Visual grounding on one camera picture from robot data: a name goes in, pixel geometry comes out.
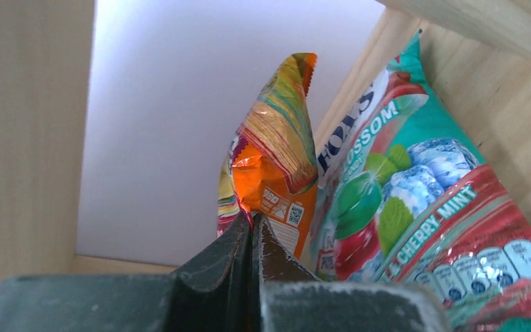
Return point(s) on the right candy bag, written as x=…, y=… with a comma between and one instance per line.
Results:
x=405, y=196

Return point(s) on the orange snack packet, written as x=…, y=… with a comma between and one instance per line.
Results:
x=270, y=166

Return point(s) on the wooden shelf unit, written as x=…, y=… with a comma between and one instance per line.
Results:
x=115, y=115

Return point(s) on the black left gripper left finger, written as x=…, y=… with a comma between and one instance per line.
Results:
x=208, y=293

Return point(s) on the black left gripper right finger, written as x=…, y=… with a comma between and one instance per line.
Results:
x=286, y=296

